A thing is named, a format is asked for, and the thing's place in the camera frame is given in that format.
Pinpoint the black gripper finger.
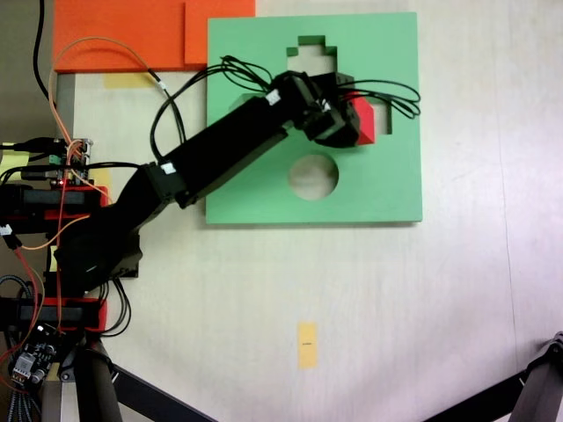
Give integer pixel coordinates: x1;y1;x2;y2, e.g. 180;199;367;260
313;126;362;150
335;71;357;100

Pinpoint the red square block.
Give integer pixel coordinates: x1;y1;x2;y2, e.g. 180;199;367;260
350;96;376;147

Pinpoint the large orange foam block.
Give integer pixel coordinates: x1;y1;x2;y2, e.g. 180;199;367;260
52;0;208;74

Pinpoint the green shape sorting board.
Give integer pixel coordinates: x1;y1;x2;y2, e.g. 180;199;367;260
204;11;424;229

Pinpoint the yellow tape strip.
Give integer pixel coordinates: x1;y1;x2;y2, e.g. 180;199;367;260
102;72;154;90

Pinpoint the pale yellow sticky note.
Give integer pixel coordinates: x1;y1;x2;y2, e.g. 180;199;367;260
87;169;114;206

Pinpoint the red and black table clamp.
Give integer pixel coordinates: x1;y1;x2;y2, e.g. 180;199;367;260
0;183;112;222
0;295;110;334

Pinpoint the circuit board with green terminal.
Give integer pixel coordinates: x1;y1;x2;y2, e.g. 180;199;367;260
47;137;97;186

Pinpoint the black tripod brace bar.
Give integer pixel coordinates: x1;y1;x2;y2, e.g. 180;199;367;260
108;363;217;422
420;376;530;422

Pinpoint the grey tripod leg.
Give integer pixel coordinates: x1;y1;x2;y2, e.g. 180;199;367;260
511;331;563;422

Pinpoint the black tripod leg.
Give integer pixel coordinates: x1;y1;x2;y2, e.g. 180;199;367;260
59;342;123;422

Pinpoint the black circuit board with capacitors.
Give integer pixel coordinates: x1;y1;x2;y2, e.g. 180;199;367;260
7;337;59;390

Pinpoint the black gripper wire loop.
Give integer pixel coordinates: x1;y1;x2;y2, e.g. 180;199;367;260
339;77;422;120

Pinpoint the black arm motor cable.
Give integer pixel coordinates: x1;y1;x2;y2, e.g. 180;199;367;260
149;54;283;162

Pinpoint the long orange wire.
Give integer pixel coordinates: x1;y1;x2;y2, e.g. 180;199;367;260
48;36;154;149

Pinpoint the black base wire loop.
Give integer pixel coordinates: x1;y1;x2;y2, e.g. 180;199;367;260
101;276;134;337

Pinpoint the black plug cable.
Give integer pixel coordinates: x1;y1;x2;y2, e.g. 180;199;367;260
0;136;57;156

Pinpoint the black USB cable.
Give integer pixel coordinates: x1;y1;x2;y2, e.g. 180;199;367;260
0;161;143;183

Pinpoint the thick black cable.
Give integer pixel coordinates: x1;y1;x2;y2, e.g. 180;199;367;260
33;0;51;101

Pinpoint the short orange wire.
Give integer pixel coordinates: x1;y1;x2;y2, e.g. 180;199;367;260
19;200;113;252

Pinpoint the thin red wire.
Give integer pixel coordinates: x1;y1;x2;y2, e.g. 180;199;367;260
0;244;48;368

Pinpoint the braided grey cable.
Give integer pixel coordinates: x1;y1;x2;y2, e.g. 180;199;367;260
0;273;44;422

